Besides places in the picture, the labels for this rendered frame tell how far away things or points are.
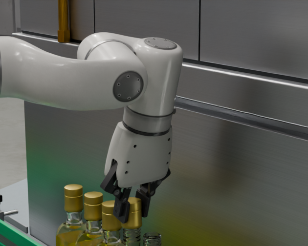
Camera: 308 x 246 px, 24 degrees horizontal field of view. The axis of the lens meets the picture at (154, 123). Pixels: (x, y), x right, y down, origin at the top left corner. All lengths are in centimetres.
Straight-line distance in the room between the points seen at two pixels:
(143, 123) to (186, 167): 20
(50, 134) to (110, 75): 74
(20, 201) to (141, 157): 143
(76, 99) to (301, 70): 34
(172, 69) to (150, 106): 6
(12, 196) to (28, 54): 162
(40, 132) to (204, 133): 62
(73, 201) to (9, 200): 122
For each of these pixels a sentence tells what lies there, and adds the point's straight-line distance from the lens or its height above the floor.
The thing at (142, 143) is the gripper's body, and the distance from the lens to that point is 109.
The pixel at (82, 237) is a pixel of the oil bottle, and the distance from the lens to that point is 129.
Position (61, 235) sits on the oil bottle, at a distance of 134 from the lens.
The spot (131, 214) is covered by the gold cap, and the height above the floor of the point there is 117.
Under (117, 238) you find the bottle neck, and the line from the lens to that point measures 124.
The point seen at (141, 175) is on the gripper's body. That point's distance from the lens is 112.
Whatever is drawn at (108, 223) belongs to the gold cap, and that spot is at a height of 113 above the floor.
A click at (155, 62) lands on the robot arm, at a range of 103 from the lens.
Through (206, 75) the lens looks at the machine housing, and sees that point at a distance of 118.
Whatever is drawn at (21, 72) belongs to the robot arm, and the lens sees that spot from 96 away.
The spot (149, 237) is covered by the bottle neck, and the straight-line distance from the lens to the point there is 114.
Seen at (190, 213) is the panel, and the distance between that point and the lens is 126.
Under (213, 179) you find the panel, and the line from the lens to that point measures 119.
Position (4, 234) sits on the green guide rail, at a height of 94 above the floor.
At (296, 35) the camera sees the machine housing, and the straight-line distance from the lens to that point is 107.
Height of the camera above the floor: 158
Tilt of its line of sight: 13 degrees down
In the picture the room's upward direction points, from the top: straight up
